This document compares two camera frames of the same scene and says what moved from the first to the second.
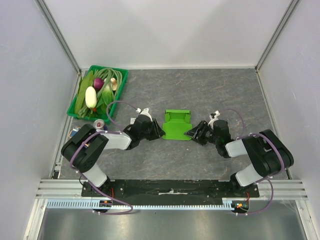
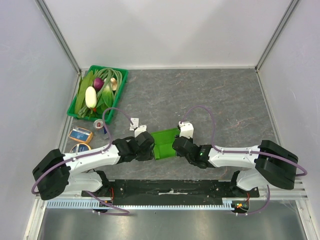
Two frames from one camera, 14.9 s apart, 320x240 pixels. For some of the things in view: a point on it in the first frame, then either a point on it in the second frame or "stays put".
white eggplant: (90, 97) stays put
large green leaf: (81, 101) stays put
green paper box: (177, 122) to (163, 141)
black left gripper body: (151, 133) to (144, 155)
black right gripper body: (201, 133) to (176, 146)
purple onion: (98, 82) stays put
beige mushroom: (114, 83) stays put
